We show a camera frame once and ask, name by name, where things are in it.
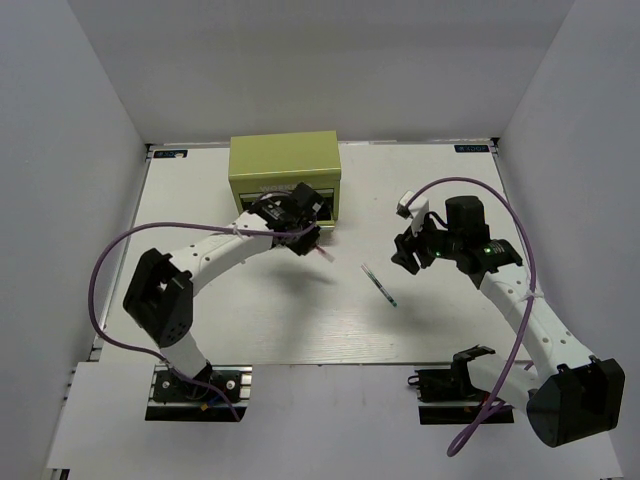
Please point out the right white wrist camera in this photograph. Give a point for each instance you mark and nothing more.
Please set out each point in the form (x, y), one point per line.
(414, 207)

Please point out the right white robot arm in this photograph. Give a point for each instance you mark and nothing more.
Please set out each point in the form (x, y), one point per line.
(568, 394)

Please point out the green metal drawer box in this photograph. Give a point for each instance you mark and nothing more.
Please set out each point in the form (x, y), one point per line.
(260, 164)

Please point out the red gel pen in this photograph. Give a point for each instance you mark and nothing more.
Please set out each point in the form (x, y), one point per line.
(325, 254)

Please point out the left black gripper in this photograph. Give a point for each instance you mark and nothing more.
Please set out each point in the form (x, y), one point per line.
(305, 245)

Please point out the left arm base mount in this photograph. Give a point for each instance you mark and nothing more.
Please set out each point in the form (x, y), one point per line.
(171, 399)

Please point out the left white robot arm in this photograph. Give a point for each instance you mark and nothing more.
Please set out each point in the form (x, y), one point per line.
(160, 295)

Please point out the left blue corner label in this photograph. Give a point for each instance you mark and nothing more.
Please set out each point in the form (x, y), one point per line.
(170, 154)

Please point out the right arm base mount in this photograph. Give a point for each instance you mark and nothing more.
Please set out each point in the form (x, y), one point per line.
(440, 400)

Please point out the green gel pen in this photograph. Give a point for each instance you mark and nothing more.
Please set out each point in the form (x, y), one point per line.
(379, 285)

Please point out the right blue corner label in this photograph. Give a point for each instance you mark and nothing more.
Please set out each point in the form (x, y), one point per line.
(471, 148)

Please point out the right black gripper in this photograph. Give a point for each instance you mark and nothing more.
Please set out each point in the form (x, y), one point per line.
(408, 243)

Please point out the blue corner label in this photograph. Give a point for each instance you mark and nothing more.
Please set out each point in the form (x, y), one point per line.
(170, 154)
(471, 148)

